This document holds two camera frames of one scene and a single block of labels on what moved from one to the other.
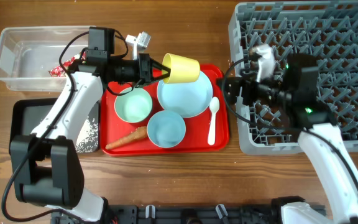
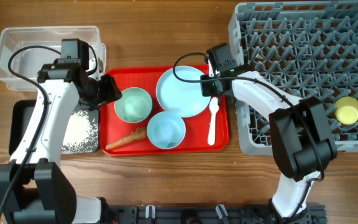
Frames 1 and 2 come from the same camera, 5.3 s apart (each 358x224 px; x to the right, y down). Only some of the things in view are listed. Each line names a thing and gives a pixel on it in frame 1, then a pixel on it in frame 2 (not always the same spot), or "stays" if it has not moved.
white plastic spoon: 214,106 stays
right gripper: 248,81 to 206,89
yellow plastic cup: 183,70 to 347,109
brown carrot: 139,133 stays
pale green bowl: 134,106 stays
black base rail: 189,214 stays
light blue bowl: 166,129 stays
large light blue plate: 191,99 stays
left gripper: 143,69 to 111,92
